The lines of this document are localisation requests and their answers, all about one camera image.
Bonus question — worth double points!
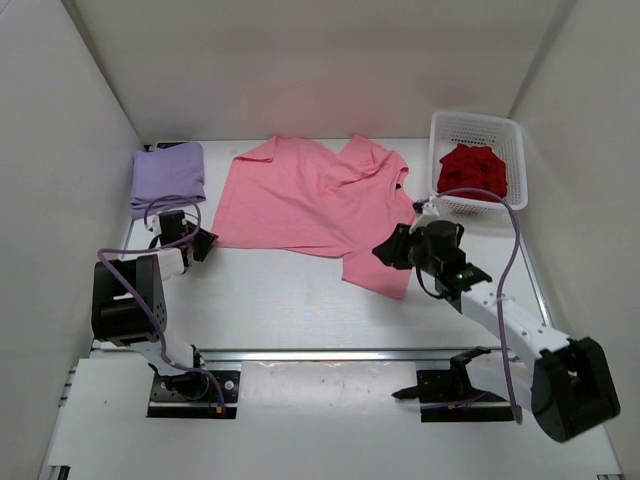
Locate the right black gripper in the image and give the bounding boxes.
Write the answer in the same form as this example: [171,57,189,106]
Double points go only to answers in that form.
[376,224,443,276]

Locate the purple t shirt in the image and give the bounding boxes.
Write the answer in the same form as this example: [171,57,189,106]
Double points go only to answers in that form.
[130,142,206,219]

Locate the pink t shirt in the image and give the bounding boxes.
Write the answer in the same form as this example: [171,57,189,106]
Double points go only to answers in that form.
[213,135,415,299]

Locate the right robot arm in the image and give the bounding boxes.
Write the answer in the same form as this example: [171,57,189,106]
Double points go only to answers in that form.
[372,220,621,443]

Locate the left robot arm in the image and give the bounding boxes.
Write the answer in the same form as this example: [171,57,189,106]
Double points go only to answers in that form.
[91,210,217,400]

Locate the dark label sticker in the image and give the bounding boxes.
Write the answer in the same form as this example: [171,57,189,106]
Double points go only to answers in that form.
[155,142,185,150]

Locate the red t shirt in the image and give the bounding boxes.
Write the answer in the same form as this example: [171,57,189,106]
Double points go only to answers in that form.
[437,144,508,202]

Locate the white plastic laundry basket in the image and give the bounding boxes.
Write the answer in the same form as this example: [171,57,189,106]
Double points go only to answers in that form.
[427,111,528,211]

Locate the aluminium rail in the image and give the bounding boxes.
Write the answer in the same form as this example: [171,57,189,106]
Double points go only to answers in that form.
[202,349,461,363]

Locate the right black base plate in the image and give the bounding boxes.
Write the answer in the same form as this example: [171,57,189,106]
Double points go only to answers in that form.
[391,369,514,424]

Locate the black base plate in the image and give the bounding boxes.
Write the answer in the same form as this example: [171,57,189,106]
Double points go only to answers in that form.
[147,370,241,420]
[391,369,514,424]

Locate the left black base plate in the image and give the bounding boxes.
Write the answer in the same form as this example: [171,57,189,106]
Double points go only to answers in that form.
[147,370,241,420]

